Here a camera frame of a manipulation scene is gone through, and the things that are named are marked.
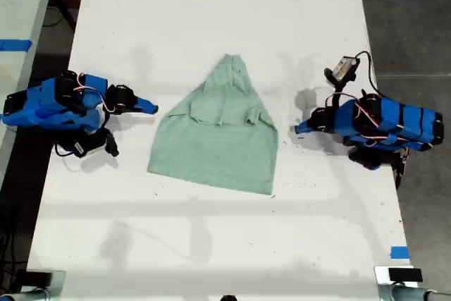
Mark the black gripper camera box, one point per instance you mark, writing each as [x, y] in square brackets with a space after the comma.
[88, 146]

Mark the small black round object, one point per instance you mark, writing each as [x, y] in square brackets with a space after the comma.
[229, 298]

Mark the silver metal bracket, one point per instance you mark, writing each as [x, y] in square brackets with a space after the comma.
[382, 287]
[58, 285]

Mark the black camera stalk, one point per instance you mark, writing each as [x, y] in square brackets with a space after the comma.
[334, 81]
[111, 142]

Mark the small black box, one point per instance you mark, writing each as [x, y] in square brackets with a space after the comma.
[39, 277]
[405, 274]

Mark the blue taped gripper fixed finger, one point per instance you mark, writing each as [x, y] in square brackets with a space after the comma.
[146, 103]
[306, 120]

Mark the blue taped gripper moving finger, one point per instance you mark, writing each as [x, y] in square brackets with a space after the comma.
[141, 110]
[310, 128]

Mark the grey gripper camera box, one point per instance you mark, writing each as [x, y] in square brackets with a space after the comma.
[346, 68]

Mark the short blue tape strip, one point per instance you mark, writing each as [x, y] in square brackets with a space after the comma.
[400, 252]

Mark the white side table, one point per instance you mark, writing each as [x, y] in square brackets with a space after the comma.
[17, 1]

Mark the pale green T-shirt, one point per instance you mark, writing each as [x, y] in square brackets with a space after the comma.
[211, 142]

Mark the long blue tape strip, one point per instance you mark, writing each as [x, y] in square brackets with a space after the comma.
[14, 45]

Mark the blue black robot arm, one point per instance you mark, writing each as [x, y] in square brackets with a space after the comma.
[46, 103]
[398, 123]

